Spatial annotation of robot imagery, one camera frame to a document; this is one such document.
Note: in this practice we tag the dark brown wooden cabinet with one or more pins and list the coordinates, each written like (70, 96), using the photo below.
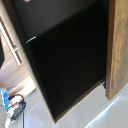
(66, 66)

